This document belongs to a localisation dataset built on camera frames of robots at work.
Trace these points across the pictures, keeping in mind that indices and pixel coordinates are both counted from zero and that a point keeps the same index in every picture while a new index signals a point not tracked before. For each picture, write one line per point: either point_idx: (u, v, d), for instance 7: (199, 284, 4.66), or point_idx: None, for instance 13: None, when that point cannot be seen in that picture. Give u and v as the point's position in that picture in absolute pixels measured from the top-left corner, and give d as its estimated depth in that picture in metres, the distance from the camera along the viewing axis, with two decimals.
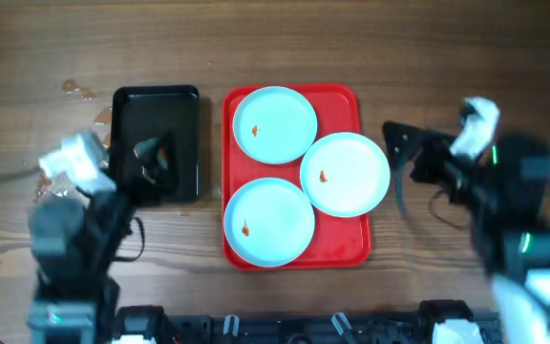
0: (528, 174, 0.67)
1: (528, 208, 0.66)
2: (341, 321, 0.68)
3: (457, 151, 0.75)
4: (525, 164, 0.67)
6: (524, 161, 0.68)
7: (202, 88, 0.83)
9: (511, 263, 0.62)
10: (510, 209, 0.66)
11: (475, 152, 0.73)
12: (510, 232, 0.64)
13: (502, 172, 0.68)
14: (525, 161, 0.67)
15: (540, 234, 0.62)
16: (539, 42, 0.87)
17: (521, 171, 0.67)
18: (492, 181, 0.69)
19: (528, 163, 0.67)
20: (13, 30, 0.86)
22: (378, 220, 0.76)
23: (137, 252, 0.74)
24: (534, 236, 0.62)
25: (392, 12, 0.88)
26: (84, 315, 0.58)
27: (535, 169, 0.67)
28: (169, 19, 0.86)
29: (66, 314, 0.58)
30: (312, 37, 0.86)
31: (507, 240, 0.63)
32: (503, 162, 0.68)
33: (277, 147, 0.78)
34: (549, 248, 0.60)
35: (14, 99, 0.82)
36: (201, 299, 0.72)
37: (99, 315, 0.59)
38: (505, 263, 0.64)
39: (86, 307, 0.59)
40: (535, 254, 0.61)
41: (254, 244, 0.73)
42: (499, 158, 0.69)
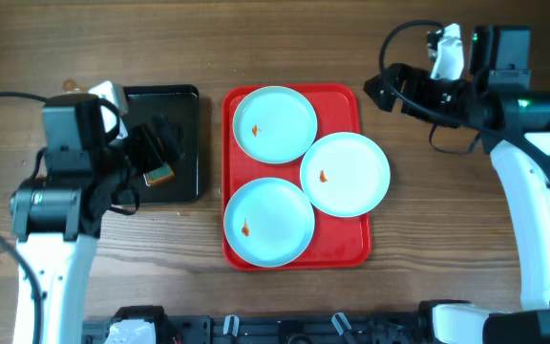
0: (504, 65, 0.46)
1: (514, 87, 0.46)
2: (341, 321, 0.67)
3: (437, 75, 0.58)
4: (503, 43, 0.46)
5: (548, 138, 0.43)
6: (498, 35, 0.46)
7: (202, 88, 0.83)
9: (508, 116, 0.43)
10: (512, 82, 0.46)
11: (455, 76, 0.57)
12: (483, 114, 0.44)
13: (487, 70, 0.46)
14: (504, 36, 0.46)
15: (539, 96, 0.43)
16: (540, 42, 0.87)
17: (497, 52, 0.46)
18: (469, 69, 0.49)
19: (508, 41, 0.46)
20: (13, 30, 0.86)
22: (378, 220, 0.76)
23: (137, 252, 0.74)
24: (503, 32, 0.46)
25: (393, 11, 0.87)
26: (69, 200, 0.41)
27: (515, 50, 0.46)
28: (169, 19, 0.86)
29: (50, 200, 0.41)
30: (312, 36, 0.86)
31: (501, 96, 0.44)
32: (477, 53, 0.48)
33: (277, 147, 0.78)
34: (518, 47, 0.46)
35: (13, 99, 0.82)
36: (200, 300, 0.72)
37: (87, 202, 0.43)
38: (497, 121, 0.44)
39: (72, 192, 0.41)
40: (532, 114, 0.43)
41: (254, 244, 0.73)
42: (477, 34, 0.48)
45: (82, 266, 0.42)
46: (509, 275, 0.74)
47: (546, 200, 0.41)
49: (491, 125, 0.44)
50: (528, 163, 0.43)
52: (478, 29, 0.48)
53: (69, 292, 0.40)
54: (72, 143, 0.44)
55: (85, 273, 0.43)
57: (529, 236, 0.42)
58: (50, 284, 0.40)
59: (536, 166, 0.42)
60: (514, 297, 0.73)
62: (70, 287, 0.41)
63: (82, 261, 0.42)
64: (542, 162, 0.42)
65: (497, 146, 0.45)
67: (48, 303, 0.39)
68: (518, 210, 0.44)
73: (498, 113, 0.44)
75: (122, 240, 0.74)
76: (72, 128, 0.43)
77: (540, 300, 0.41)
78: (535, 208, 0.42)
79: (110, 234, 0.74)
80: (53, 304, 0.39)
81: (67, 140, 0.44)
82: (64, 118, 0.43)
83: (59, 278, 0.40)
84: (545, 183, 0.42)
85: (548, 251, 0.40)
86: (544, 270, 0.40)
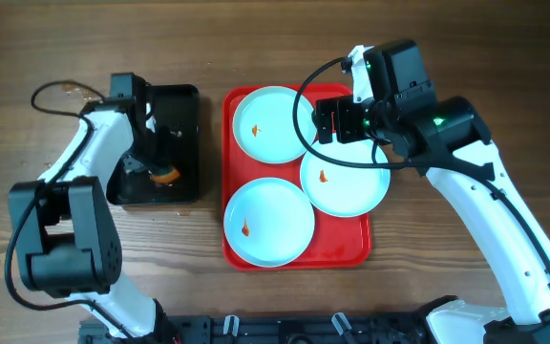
0: (406, 84, 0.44)
1: (421, 102, 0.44)
2: (341, 321, 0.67)
3: (360, 98, 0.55)
4: (396, 66, 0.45)
5: (475, 147, 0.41)
6: (390, 60, 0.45)
7: (202, 88, 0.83)
9: (430, 139, 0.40)
10: (420, 97, 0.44)
11: (368, 95, 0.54)
12: (404, 142, 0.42)
13: (391, 95, 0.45)
14: (394, 59, 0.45)
15: (453, 108, 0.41)
16: (540, 41, 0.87)
17: (394, 75, 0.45)
18: (376, 96, 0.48)
19: (400, 62, 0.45)
20: (12, 30, 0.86)
22: (378, 221, 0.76)
23: (137, 252, 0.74)
24: (392, 54, 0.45)
25: (393, 11, 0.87)
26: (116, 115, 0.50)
27: (409, 69, 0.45)
28: (169, 19, 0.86)
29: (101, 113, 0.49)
30: (313, 36, 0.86)
31: (415, 120, 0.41)
32: (378, 80, 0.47)
33: (278, 146, 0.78)
34: (405, 70, 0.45)
35: (13, 98, 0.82)
36: (200, 299, 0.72)
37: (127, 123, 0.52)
38: (420, 146, 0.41)
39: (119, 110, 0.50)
40: (451, 129, 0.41)
41: (254, 243, 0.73)
42: (370, 62, 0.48)
45: (119, 133, 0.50)
46: None
47: (495, 211, 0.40)
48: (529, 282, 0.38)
49: (413, 152, 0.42)
50: (468, 181, 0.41)
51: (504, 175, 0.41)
52: (370, 56, 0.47)
53: (111, 137, 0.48)
54: (127, 91, 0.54)
55: (119, 145, 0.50)
57: (497, 252, 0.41)
58: (101, 123, 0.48)
59: (475, 182, 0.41)
60: None
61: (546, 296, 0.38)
62: (111, 136, 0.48)
63: (120, 129, 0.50)
64: (476, 175, 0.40)
65: (429, 169, 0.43)
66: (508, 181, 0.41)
67: (97, 133, 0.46)
68: (475, 225, 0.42)
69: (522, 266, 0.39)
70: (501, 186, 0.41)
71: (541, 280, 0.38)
73: (420, 142, 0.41)
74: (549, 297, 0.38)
75: (122, 240, 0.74)
76: (130, 82, 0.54)
77: (528, 314, 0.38)
78: (490, 223, 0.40)
79: None
80: (101, 133, 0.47)
81: (124, 90, 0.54)
82: (125, 77, 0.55)
83: (106, 126, 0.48)
84: (489, 194, 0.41)
85: (518, 263, 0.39)
86: (521, 284, 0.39)
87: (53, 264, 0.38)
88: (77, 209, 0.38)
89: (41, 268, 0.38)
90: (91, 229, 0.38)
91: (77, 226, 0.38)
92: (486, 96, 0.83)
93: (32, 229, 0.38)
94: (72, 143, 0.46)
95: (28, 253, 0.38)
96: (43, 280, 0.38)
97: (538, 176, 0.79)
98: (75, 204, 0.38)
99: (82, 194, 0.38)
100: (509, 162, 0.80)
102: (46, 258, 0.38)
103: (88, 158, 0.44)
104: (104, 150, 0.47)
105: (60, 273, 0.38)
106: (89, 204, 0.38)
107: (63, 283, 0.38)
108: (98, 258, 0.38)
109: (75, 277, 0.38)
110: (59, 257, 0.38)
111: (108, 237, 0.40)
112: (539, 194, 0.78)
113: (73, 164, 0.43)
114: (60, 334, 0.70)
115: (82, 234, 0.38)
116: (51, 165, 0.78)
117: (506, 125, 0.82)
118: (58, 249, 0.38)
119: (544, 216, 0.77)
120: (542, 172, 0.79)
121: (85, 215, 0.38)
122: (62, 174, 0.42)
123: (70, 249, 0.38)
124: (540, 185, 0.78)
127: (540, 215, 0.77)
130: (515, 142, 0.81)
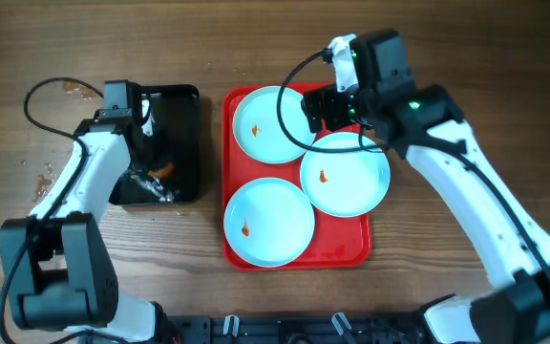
0: (387, 73, 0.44)
1: (403, 93, 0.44)
2: (341, 321, 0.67)
3: (344, 88, 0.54)
4: (380, 56, 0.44)
5: (449, 126, 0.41)
6: (373, 51, 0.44)
7: (202, 88, 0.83)
9: (407, 124, 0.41)
10: (401, 88, 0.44)
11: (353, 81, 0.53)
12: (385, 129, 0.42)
13: (373, 82, 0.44)
14: (378, 50, 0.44)
15: (431, 96, 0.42)
16: (541, 41, 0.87)
17: (377, 65, 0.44)
18: (361, 83, 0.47)
19: (383, 53, 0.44)
20: (11, 30, 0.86)
22: (378, 221, 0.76)
23: (137, 252, 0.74)
24: (375, 44, 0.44)
25: (393, 11, 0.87)
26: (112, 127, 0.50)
27: (391, 59, 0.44)
28: (169, 19, 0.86)
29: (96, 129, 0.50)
30: (313, 36, 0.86)
31: (395, 107, 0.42)
32: (362, 69, 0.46)
33: (279, 146, 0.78)
34: (392, 60, 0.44)
35: (13, 98, 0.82)
36: (200, 299, 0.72)
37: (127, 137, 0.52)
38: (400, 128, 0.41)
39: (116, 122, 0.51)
40: (427, 116, 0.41)
41: (253, 243, 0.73)
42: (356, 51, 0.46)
45: (116, 155, 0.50)
46: None
47: (468, 182, 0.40)
48: (502, 244, 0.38)
49: (394, 138, 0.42)
50: (441, 155, 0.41)
51: (477, 151, 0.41)
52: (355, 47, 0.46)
53: (105, 162, 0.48)
54: (121, 102, 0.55)
55: (115, 165, 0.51)
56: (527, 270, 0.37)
57: (471, 217, 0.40)
58: (96, 146, 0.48)
59: (448, 157, 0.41)
60: None
61: (518, 257, 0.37)
62: (106, 159, 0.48)
63: (118, 149, 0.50)
64: (450, 149, 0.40)
65: (408, 151, 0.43)
66: (481, 156, 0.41)
67: (93, 159, 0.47)
68: (450, 199, 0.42)
69: (496, 230, 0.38)
70: (475, 161, 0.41)
71: (515, 244, 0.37)
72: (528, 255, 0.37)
73: (398, 126, 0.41)
74: (522, 258, 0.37)
75: (122, 240, 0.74)
76: (123, 93, 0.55)
77: (502, 274, 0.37)
78: (461, 192, 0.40)
79: (110, 234, 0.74)
80: (96, 159, 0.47)
81: (118, 100, 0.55)
82: (118, 85, 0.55)
83: (101, 149, 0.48)
84: (462, 167, 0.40)
85: (491, 228, 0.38)
86: (495, 248, 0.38)
87: (47, 305, 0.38)
88: (70, 249, 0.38)
89: (33, 310, 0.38)
90: (85, 270, 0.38)
91: (71, 268, 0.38)
92: (486, 97, 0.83)
93: (24, 271, 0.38)
94: (66, 171, 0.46)
95: (20, 293, 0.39)
96: (36, 321, 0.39)
97: (538, 176, 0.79)
98: (69, 244, 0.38)
99: (75, 233, 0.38)
100: (510, 162, 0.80)
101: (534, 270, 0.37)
102: (39, 298, 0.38)
103: (81, 189, 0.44)
104: (98, 178, 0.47)
105: (54, 313, 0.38)
106: (82, 244, 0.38)
107: (56, 322, 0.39)
108: (92, 300, 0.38)
109: (69, 317, 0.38)
110: (54, 295, 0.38)
111: (103, 274, 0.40)
112: (539, 194, 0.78)
113: (66, 198, 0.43)
114: (61, 334, 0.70)
115: (74, 274, 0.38)
116: (51, 165, 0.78)
117: (506, 125, 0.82)
118: (51, 290, 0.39)
119: (543, 217, 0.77)
120: (542, 172, 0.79)
121: (77, 254, 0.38)
122: (55, 207, 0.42)
123: (63, 290, 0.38)
124: (540, 185, 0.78)
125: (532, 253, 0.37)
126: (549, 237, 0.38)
127: (540, 216, 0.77)
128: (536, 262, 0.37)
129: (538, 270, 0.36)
130: (515, 142, 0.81)
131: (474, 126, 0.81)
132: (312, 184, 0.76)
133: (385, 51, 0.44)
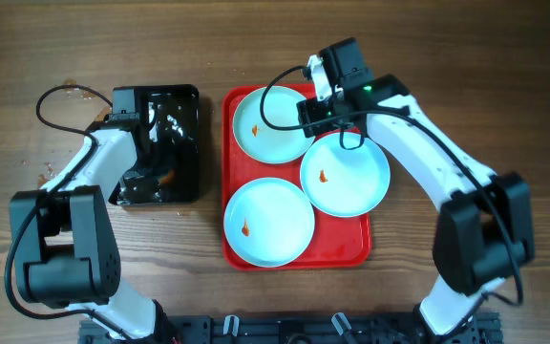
0: (349, 70, 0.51)
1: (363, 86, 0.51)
2: (341, 321, 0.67)
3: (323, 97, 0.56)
4: (341, 57, 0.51)
5: (396, 99, 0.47)
6: (335, 53, 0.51)
7: (202, 88, 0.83)
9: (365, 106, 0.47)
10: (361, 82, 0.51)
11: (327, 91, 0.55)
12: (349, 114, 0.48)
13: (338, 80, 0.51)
14: (339, 53, 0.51)
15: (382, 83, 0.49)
16: (541, 41, 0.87)
17: (340, 65, 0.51)
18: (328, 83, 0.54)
19: (344, 54, 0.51)
20: (11, 30, 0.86)
22: (378, 221, 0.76)
23: (137, 252, 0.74)
24: (335, 48, 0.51)
25: (393, 11, 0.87)
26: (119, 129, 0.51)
27: (351, 58, 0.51)
28: (169, 19, 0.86)
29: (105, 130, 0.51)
30: (313, 36, 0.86)
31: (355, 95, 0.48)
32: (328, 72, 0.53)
33: (279, 146, 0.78)
34: (352, 60, 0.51)
35: (13, 98, 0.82)
36: (200, 299, 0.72)
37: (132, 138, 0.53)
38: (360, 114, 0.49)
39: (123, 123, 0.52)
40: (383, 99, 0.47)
41: (254, 242, 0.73)
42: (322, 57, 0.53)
45: (123, 149, 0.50)
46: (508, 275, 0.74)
47: (410, 135, 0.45)
48: (439, 174, 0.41)
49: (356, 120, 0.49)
50: (389, 118, 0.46)
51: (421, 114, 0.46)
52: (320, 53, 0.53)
53: (114, 152, 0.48)
54: (130, 107, 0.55)
55: (122, 161, 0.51)
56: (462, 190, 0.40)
57: (415, 162, 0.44)
58: (106, 139, 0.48)
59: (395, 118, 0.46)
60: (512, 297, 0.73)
61: (454, 182, 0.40)
62: (115, 150, 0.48)
63: (124, 145, 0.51)
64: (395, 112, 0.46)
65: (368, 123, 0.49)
66: (424, 117, 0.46)
67: (101, 148, 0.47)
68: (401, 155, 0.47)
69: (433, 164, 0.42)
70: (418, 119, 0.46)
71: (452, 173, 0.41)
72: (463, 179, 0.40)
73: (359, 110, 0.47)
74: (457, 182, 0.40)
75: (122, 240, 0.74)
76: (132, 96, 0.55)
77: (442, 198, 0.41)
78: (405, 143, 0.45)
79: None
80: (105, 148, 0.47)
81: (126, 105, 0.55)
82: (126, 91, 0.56)
83: (110, 141, 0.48)
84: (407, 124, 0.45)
85: (431, 164, 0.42)
86: (434, 179, 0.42)
87: (52, 274, 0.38)
88: (77, 218, 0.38)
89: (38, 280, 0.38)
90: (91, 239, 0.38)
91: (77, 237, 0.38)
92: (486, 97, 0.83)
93: (31, 240, 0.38)
94: (75, 159, 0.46)
95: (27, 263, 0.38)
96: (39, 290, 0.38)
97: (538, 175, 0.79)
98: (76, 212, 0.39)
99: (83, 203, 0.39)
100: (510, 161, 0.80)
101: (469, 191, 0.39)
102: (44, 268, 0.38)
103: (92, 169, 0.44)
104: (106, 166, 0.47)
105: (56, 284, 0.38)
106: (90, 212, 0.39)
107: (59, 292, 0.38)
108: (95, 268, 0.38)
109: (73, 287, 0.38)
110: (58, 267, 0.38)
111: (108, 248, 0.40)
112: (538, 194, 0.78)
113: (75, 176, 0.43)
114: (61, 334, 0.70)
115: (80, 243, 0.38)
116: (51, 165, 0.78)
117: (506, 125, 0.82)
118: (55, 260, 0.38)
119: (543, 217, 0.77)
120: (542, 172, 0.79)
121: (84, 223, 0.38)
122: (65, 182, 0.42)
123: (69, 260, 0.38)
124: (540, 185, 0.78)
125: (466, 177, 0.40)
126: (484, 166, 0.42)
127: (539, 216, 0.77)
128: (471, 184, 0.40)
129: (474, 191, 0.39)
130: (515, 142, 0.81)
131: (474, 126, 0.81)
132: (311, 183, 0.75)
133: (346, 53, 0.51)
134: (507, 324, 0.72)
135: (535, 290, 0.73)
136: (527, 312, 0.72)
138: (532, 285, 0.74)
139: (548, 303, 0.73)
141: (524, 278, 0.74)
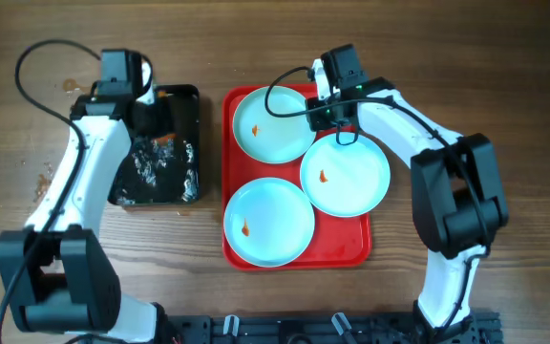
0: (347, 72, 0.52)
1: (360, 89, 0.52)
2: (341, 321, 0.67)
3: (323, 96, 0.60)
4: (339, 61, 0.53)
5: (385, 91, 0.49)
6: (334, 58, 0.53)
7: (202, 88, 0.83)
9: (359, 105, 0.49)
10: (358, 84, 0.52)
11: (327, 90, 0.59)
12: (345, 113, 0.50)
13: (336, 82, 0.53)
14: (337, 56, 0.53)
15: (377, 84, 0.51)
16: (540, 41, 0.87)
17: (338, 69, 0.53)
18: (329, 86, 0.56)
19: (342, 58, 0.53)
20: (12, 30, 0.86)
22: (378, 221, 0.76)
23: (137, 252, 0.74)
24: (333, 53, 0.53)
25: (393, 11, 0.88)
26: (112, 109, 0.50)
27: (349, 62, 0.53)
28: (169, 19, 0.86)
29: (98, 108, 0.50)
30: (313, 36, 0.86)
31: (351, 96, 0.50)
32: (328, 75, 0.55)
33: (278, 144, 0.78)
34: (350, 63, 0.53)
35: (13, 98, 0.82)
36: (200, 299, 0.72)
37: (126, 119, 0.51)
38: (352, 109, 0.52)
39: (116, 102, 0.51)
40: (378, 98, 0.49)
41: (252, 244, 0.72)
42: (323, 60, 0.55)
45: (114, 146, 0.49)
46: (508, 275, 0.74)
47: (389, 115, 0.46)
48: (412, 139, 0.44)
49: None
50: (373, 104, 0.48)
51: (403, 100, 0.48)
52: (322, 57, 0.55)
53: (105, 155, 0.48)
54: (119, 75, 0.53)
55: (114, 156, 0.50)
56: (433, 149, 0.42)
57: (393, 138, 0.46)
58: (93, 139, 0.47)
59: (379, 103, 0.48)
60: (512, 297, 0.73)
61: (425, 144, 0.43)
62: (106, 149, 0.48)
63: (116, 136, 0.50)
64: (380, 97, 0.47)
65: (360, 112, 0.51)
66: (407, 102, 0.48)
67: (90, 152, 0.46)
68: (383, 135, 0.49)
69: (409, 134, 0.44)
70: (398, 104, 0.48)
71: (423, 138, 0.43)
72: (433, 141, 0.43)
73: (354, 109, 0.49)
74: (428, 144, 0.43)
75: (122, 240, 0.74)
76: (122, 62, 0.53)
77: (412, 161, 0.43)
78: (384, 121, 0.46)
79: (110, 233, 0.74)
80: (94, 152, 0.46)
81: (116, 73, 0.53)
82: (116, 56, 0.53)
83: (100, 139, 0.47)
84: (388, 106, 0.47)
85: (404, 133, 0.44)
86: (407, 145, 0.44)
87: (48, 316, 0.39)
88: (70, 268, 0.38)
89: (35, 319, 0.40)
90: (85, 287, 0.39)
91: (72, 284, 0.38)
92: (486, 97, 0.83)
93: (25, 286, 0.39)
94: (64, 171, 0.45)
95: (22, 305, 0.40)
96: (39, 327, 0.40)
97: (538, 175, 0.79)
98: (68, 263, 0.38)
99: (74, 254, 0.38)
100: (509, 161, 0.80)
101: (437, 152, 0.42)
102: (40, 310, 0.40)
103: (80, 194, 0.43)
104: (97, 172, 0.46)
105: (54, 323, 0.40)
106: (81, 265, 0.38)
107: (59, 329, 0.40)
108: (93, 312, 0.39)
109: (72, 325, 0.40)
110: (54, 309, 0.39)
111: (104, 283, 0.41)
112: (538, 194, 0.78)
113: (64, 206, 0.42)
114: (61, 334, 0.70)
115: (74, 290, 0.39)
116: (51, 165, 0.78)
117: (505, 125, 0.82)
118: (51, 300, 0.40)
119: (543, 217, 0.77)
120: (542, 172, 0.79)
121: (76, 273, 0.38)
122: (53, 219, 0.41)
123: (64, 303, 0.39)
124: (540, 185, 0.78)
125: (435, 139, 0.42)
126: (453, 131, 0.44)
127: (539, 215, 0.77)
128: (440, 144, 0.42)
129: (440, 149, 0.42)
130: (515, 142, 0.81)
131: (473, 126, 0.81)
132: (313, 182, 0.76)
133: (344, 56, 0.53)
134: (507, 324, 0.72)
135: (535, 290, 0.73)
136: (527, 312, 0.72)
138: (532, 284, 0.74)
139: (548, 303, 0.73)
141: (524, 278, 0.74)
